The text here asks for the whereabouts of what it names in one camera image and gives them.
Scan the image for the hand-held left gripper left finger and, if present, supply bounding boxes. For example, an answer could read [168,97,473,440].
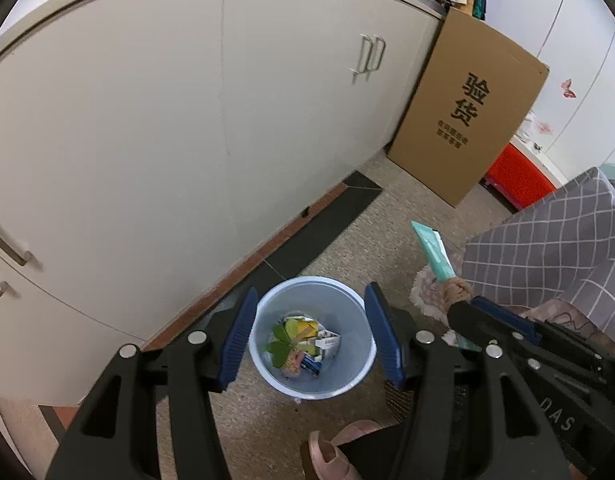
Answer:
[46,287,259,480]

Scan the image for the red plastic box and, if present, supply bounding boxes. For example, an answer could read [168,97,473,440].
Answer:
[480,142,558,211]

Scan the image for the teal packet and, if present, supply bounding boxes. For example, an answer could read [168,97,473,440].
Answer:
[411,220,481,352]

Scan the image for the tall cardboard box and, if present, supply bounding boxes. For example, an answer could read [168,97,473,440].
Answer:
[387,7,551,208]

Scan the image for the white wardrobe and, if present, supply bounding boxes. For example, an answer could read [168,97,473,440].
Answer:
[487,0,615,171]

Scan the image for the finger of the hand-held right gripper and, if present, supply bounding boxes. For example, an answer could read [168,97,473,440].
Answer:
[447,302,494,356]
[470,296,539,343]

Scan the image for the blue plastic waste bin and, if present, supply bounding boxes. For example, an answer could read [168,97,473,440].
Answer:
[248,276,377,401]

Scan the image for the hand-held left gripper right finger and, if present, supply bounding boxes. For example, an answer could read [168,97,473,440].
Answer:
[363,282,571,480]

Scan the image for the person's left leg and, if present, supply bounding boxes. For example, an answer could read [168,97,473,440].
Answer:
[332,422,423,480]

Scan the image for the white paper carton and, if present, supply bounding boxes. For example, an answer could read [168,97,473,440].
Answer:
[316,332,341,361]

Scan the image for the green plush leaves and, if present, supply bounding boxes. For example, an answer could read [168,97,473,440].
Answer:
[266,324,299,368]

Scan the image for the pink slipper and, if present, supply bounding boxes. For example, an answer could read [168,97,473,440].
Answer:
[301,420,383,480]

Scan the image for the black floor mat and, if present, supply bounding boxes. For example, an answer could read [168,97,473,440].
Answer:
[264,170,384,281]

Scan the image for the grey checked tablecloth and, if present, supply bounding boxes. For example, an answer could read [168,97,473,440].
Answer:
[460,166,615,346]

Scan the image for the white low cabinet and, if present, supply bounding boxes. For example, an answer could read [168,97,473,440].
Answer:
[0,0,445,406]

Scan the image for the pink quilted table skirt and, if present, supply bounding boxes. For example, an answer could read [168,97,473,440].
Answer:
[410,264,615,348]

